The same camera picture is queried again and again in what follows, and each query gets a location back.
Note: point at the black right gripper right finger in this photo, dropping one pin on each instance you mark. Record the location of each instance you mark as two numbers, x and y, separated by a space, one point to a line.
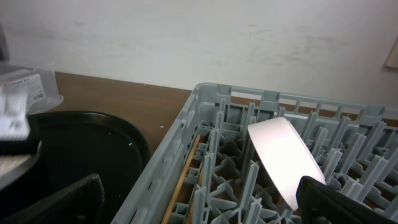
319 203

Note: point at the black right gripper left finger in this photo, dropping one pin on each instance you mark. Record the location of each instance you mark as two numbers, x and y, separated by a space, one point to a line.
80 202

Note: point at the pink plastic bowl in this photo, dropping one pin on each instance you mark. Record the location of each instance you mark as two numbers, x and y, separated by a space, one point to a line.
284 156

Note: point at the grey plate with food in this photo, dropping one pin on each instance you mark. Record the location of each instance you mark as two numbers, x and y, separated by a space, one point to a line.
14 167

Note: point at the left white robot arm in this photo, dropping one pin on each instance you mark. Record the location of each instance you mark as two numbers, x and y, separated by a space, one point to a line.
18 136

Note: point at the grey plastic dishwasher rack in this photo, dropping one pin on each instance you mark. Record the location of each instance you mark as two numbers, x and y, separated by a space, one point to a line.
354 145

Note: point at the round black serving tray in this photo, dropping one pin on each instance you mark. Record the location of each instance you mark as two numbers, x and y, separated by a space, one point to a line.
76 144

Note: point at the clear plastic storage box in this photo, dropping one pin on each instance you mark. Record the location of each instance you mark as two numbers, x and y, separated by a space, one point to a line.
40 84

